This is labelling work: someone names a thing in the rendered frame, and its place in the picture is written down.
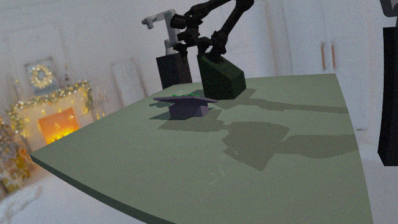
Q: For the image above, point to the lavender switch panel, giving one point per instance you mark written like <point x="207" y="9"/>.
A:
<point x="187" y="105"/>

